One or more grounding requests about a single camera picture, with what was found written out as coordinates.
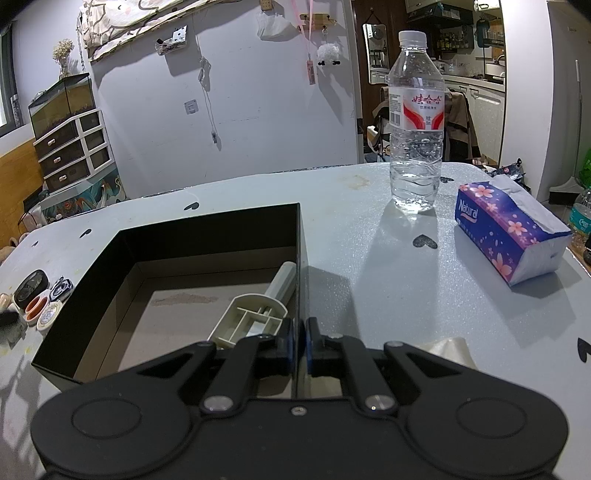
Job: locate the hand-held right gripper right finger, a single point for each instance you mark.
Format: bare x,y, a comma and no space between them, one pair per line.
308,346

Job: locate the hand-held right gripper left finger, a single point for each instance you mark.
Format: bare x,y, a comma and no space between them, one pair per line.
289,346

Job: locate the black cardboard box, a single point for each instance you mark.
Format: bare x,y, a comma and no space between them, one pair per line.
207,230

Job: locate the white tape roll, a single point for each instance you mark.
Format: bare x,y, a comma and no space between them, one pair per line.
42,323

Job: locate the orange and white scissors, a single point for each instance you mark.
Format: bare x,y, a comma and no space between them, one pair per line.
34,303

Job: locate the crumpled beige tissue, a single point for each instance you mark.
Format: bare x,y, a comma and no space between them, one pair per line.
450,350

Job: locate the clear water bottle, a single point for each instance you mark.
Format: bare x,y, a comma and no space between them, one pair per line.
415,161

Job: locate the purple floral tissue pack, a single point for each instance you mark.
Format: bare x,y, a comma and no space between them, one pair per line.
498,221

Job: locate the black oval case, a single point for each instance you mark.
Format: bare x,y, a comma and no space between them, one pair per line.
30,286

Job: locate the dark snack bag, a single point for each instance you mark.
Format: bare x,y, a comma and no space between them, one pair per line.
512,171

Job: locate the chair with brown coat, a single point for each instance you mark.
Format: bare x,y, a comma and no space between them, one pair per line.
459,120

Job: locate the white kitchen cabinets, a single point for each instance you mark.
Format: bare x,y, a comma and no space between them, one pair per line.
485,115

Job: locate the white plush sheep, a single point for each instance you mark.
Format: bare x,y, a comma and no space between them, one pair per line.
328,51

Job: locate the white drawer unit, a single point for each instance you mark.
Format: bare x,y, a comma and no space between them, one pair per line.
64,152

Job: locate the green label bottle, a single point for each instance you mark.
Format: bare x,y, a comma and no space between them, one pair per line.
581,214

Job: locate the wooden hook rack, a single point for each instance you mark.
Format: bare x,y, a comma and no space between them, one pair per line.
318,18

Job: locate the glass fish tank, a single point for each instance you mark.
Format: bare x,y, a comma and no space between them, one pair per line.
60,106

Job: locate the kitchen shelf with jars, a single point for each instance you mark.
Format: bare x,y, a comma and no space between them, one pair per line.
455,39

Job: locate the white refrigerator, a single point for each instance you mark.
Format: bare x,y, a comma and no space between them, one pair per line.
554,92

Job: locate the patterned hanging cloth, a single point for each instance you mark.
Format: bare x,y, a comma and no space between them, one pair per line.
120,18

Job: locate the dried flowers in vase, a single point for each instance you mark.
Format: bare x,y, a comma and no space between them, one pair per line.
63,50

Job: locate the window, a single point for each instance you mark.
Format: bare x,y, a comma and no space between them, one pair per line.
4,92

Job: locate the white wall socket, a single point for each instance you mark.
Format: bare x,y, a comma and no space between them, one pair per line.
191,107

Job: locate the wall mirror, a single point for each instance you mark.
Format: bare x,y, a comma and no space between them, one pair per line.
376,46

